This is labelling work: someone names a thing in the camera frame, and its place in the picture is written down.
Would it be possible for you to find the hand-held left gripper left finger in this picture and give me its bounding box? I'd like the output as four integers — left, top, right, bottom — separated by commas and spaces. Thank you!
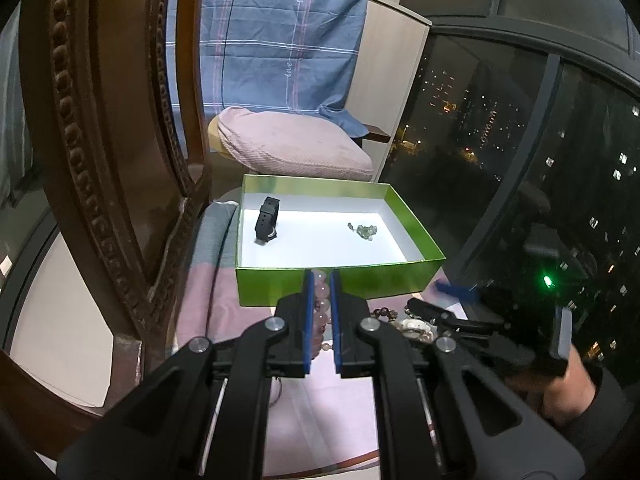
55, 270, 316, 480

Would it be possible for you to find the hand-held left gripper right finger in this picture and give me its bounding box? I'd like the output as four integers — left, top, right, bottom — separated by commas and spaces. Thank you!
330, 270, 587, 480

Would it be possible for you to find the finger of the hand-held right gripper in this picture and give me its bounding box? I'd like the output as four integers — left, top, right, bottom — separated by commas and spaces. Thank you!
406, 297, 501, 337
434, 280, 483, 307

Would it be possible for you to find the pink bead bracelet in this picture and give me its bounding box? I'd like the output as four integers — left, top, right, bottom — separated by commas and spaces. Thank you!
310, 269, 335, 361

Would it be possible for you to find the white wrist watch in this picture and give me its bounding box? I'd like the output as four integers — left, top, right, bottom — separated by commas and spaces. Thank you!
395, 317, 437, 344

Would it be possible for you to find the green cardboard box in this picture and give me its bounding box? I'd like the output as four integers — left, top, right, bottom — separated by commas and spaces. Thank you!
235, 174, 447, 308

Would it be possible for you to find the person's right hand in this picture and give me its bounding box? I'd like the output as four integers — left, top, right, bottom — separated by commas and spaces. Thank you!
507, 345, 598, 423

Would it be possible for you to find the pink plaid tablecloth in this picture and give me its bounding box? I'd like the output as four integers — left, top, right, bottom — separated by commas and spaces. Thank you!
175, 187, 481, 480

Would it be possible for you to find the black wrist band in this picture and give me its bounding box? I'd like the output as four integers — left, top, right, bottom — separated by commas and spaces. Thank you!
253, 196, 281, 243

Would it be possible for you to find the dark glass window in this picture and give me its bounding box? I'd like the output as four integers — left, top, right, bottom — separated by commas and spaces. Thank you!
372, 0, 640, 361

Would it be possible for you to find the pink pillow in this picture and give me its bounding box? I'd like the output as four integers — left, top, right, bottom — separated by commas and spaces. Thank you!
218, 106, 375, 182

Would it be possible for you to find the beige cabinet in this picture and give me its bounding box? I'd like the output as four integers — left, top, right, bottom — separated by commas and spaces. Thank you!
345, 0, 432, 184

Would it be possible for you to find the carved wooden chair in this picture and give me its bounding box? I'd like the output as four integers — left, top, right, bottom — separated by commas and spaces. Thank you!
20, 0, 217, 456

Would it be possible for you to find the blue plaid cloth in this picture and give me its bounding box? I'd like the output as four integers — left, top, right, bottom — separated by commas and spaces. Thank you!
167, 0, 371, 139

